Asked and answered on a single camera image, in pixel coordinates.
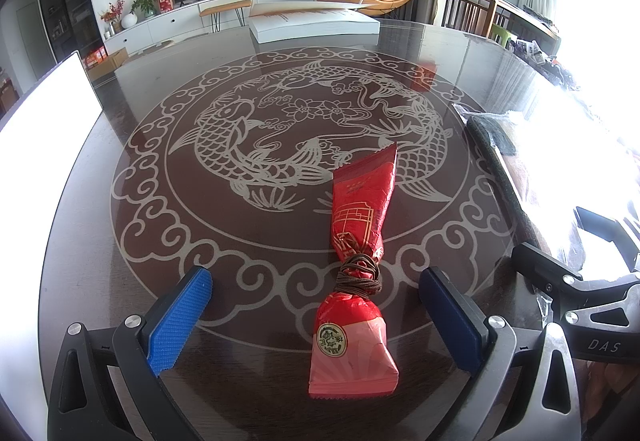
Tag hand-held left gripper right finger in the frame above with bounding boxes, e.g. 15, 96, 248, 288
419, 265, 583, 441

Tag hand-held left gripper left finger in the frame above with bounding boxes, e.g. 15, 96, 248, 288
47, 265, 214, 441

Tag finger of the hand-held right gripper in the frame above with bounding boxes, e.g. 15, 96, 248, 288
510, 242, 585, 303
575, 206, 640, 272

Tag red foil packet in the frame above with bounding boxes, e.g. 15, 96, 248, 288
307, 141, 401, 399

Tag pile of small packets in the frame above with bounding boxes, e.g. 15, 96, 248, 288
512, 38, 556, 67

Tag wooden sideboard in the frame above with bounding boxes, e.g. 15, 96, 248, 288
492, 0, 561, 54

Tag green plastic stool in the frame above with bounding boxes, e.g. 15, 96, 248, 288
492, 24, 518, 47

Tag white board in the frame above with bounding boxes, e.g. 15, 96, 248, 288
0, 50, 104, 402

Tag wooden slatted chair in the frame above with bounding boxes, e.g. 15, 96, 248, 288
432, 0, 496, 34

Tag cardboard box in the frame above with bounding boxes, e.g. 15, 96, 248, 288
82, 46, 128, 82

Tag row of orange snack boxes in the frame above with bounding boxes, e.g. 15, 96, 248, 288
82, 47, 108, 69

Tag white television cabinet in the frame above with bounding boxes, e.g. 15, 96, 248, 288
102, 0, 316, 54

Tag red flowers in white vase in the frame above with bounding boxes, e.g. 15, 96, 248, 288
100, 0, 138, 34

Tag orange bench stool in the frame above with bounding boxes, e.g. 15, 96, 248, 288
199, 0, 252, 33

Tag large flat white box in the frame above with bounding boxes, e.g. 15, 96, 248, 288
248, 1, 381, 44

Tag brown cord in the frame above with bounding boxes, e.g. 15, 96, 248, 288
334, 253, 383, 295

